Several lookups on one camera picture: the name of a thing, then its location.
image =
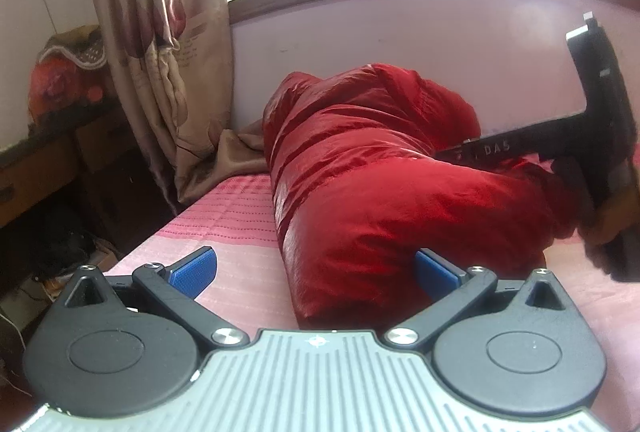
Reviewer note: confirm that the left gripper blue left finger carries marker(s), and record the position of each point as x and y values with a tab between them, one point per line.
170	292

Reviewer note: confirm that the red floral cloth bundle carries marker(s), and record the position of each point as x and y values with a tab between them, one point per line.
70	71

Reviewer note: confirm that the wooden side cabinet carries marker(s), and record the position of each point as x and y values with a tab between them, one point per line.
79	175

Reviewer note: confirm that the pink checked bed sheet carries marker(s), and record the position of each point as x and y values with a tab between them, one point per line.
251	290

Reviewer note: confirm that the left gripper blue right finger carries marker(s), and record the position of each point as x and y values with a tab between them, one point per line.
454	293

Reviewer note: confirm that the beige floral curtain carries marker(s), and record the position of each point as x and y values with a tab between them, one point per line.
171	65

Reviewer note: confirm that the red puffer coat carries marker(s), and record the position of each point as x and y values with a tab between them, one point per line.
357	191

